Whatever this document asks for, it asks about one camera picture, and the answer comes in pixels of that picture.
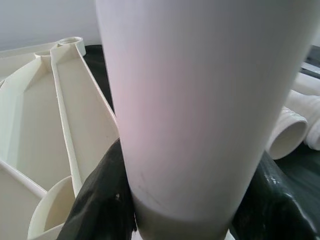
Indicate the black table cloth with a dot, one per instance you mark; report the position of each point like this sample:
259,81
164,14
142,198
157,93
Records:
97,75

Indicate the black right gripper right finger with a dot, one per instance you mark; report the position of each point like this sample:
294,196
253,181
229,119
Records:
280,212

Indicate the white plastic table leg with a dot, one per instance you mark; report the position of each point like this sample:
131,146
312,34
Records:
285,137
310,83
313,125
200,100

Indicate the long white flat strip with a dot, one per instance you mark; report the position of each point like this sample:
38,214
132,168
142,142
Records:
312,67

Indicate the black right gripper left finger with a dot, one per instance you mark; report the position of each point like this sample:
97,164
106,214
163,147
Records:
105,200

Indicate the white plastic table top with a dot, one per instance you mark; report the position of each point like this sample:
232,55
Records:
30,125

